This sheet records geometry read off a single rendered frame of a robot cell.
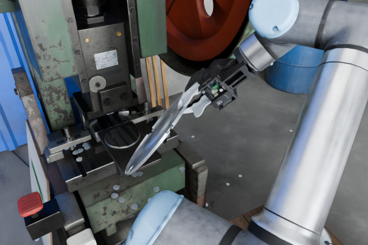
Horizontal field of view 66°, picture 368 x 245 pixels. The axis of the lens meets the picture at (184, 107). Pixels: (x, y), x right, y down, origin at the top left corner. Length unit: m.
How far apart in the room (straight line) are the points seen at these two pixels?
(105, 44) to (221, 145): 1.48
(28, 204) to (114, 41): 0.53
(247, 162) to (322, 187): 1.71
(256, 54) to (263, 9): 0.14
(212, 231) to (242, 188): 1.52
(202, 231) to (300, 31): 0.32
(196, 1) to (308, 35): 0.66
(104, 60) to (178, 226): 0.64
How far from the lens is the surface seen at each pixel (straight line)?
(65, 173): 1.08
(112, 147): 1.01
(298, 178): 0.39
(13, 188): 2.17
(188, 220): 0.42
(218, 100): 0.62
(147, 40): 0.92
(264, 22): 0.47
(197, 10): 1.08
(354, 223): 1.98
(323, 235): 1.35
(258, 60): 0.59
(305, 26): 0.48
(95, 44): 0.91
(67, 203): 1.07
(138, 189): 1.08
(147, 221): 0.43
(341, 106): 0.42
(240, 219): 1.34
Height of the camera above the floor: 1.43
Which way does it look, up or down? 33 degrees down
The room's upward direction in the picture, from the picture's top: straight up
